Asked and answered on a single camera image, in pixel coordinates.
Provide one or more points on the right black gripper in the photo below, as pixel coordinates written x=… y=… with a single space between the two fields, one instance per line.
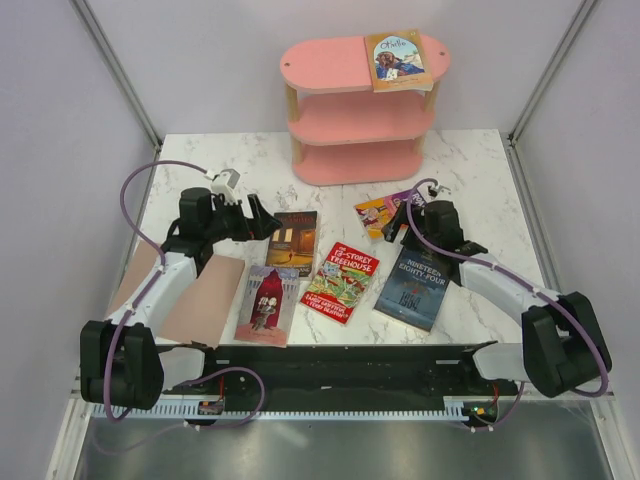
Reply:
x=401 y=217

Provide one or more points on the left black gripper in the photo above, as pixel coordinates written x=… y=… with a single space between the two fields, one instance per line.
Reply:
x=261 y=226

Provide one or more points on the brown Edward Tulane book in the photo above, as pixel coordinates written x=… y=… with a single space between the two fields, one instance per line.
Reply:
x=293 y=245

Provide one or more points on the blue Nineteen Eighty-Four book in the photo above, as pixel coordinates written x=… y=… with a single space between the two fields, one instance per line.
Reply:
x=414 y=290

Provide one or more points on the red 13-Storey Treehouse book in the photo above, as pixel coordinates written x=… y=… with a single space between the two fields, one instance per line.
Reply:
x=340 y=283

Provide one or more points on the pink Hamlet book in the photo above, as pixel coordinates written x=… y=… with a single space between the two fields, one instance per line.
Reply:
x=268 y=305

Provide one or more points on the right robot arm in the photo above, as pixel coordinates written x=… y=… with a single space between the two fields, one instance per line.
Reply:
x=561 y=347

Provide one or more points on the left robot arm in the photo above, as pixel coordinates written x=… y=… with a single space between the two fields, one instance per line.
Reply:
x=120 y=363

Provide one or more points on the Roald Dahl Charlie book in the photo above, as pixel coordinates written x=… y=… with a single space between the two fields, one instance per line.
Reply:
x=375 y=214

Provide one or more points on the pink three-tier shelf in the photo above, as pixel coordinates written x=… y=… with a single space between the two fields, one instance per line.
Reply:
x=342 y=131

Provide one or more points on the pink paper file sheet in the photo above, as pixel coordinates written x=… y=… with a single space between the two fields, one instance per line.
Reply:
x=185 y=307

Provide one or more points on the Othello book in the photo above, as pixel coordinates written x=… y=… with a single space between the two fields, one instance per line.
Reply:
x=397 y=62

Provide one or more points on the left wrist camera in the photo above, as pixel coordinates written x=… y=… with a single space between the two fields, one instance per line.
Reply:
x=224 y=184

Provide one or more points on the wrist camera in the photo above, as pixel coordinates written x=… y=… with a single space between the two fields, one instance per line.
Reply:
x=434 y=189
x=224 y=184

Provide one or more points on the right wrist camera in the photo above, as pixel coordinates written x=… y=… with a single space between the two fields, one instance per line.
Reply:
x=434 y=189

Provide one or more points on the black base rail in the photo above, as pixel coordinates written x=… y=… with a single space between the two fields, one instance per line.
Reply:
x=387 y=377

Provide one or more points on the white slotted cable duct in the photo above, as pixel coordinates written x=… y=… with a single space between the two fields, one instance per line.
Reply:
x=202 y=410

